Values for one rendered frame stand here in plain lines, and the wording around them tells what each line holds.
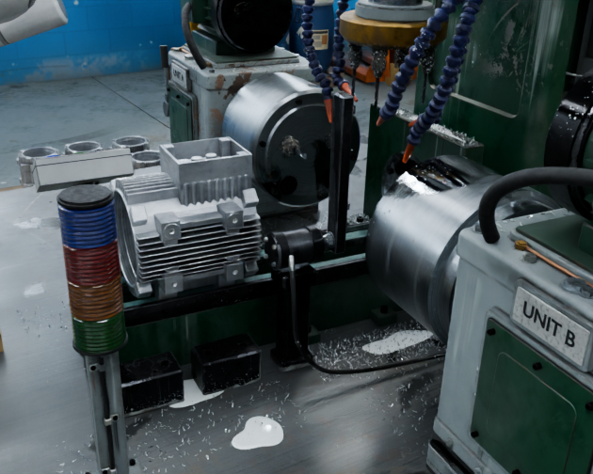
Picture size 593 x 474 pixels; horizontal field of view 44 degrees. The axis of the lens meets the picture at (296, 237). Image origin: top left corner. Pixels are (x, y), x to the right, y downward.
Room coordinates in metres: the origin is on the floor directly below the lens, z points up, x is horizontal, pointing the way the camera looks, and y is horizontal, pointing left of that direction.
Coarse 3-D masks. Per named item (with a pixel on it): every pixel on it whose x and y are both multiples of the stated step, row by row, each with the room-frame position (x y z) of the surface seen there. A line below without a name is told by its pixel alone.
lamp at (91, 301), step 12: (120, 276) 0.74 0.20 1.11; (72, 288) 0.71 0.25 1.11; (84, 288) 0.70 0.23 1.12; (96, 288) 0.70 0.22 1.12; (108, 288) 0.71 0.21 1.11; (120, 288) 0.73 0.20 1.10; (72, 300) 0.71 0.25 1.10; (84, 300) 0.70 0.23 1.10; (96, 300) 0.70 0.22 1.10; (108, 300) 0.71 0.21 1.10; (120, 300) 0.73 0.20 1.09; (72, 312) 0.71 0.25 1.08; (84, 312) 0.70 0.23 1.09; (96, 312) 0.70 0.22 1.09; (108, 312) 0.71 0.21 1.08
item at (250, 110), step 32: (256, 96) 1.48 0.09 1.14; (288, 96) 1.42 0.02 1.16; (320, 96) 1.44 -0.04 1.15; (224, 128) 1.51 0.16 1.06; (256, 128) 1.39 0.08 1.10; (288, 128) 1.41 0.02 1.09; (320, 128) 1.44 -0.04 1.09; (352, 128) 1.48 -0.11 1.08; (256, 160) 1.38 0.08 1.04; (288, 160) 1.41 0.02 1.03; (320, 160) 1.44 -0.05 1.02; (352, 160) 1.47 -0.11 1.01; (288, 192) 1.40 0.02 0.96; (320, 192) 1.45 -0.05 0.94
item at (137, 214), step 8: (112, 184) 1.09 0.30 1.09; (248, 192) 1.07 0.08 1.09; (248, 200) 1.06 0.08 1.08; (256, 200) 1.07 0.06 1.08; (136, 208) 0.99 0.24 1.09; (144, 208) 1.00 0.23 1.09; (136, 216) 0.98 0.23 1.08; (144, 216) 0.99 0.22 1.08; (136, 224) 0.99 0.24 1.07; (144, 224) 0.99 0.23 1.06; (248, 264) 1.07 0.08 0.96; (256, 264) 1.07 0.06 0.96; (248, 272) 1.06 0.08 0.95; (256, 272) 1.07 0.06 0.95; (136, 288) 0.99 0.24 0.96; (144, 288) 0.99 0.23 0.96; (136, 296) 0.99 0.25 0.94; (144, 296) 0.99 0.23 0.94
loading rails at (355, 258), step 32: (352, 256) 1.20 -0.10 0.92; (128, 288) 1.08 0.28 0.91; (224, 288) 1.05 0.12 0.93; (256, 288) 1.07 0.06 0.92; (320, 288) 1.13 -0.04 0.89; (352, 288) 1.16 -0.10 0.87; (128, 320) 0.97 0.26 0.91; (160, 320) 1.00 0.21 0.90; (192, 320) 1.02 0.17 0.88; (224, 320) 1.05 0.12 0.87; (256, 320) 1.07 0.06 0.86; (320, 320) 1.13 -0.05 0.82; (352, 320) 1.16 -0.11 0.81; (384, 320) 1.15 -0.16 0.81; (128, 352) 0.97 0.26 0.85; (160, 352) 0.99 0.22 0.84
